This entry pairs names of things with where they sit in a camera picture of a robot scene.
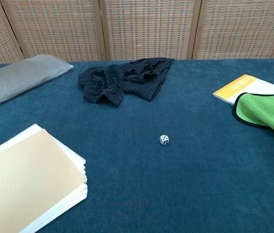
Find orange and white booklet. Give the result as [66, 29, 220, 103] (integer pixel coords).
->
[212, 74, 274, 106]

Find teal table cloth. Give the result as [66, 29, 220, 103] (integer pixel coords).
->
[0, 58, 274, 233]

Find grey flat cushion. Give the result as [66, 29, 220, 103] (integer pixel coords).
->
[0, 54, 74, 113]

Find dark dotted fabric garment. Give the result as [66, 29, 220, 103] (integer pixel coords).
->
[78, 57, 176, 108]

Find white die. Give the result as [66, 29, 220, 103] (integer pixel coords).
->
[159, 134, 170, 146]

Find green microfibre cloth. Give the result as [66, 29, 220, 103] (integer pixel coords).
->
[232, 92, 274, 142]

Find woven folding screen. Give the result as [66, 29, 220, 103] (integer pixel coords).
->
[0, 0, 274, 72]

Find beige paper notebook stack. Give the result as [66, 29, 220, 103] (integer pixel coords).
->
[0, 123, 88, 233]

